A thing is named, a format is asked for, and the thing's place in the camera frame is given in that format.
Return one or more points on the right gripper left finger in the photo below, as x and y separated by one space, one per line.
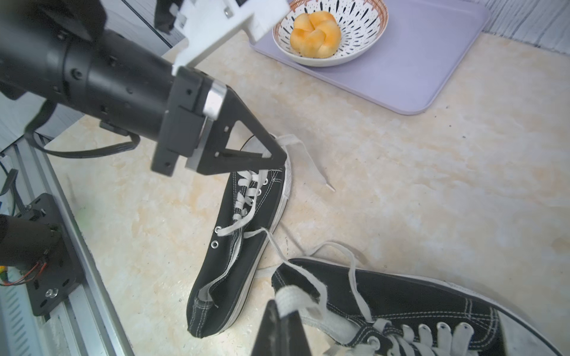
269 338

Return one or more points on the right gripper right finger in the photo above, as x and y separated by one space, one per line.
295 339

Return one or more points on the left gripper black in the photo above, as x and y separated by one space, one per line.
200 115

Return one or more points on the black canvas sneaker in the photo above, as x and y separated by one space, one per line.
375 313
252 206

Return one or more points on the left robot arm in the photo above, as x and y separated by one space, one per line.
63 52

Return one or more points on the patterned ceramic bowl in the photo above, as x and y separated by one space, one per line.
361 24

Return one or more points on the yellow bread roll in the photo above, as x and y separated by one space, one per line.
315 35

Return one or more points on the lavender tray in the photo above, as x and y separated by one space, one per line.
408 66

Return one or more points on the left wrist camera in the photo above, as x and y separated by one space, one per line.
209 24

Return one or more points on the aluminium front rail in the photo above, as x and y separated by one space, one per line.
67 310

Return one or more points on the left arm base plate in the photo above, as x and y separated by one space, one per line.
45 239

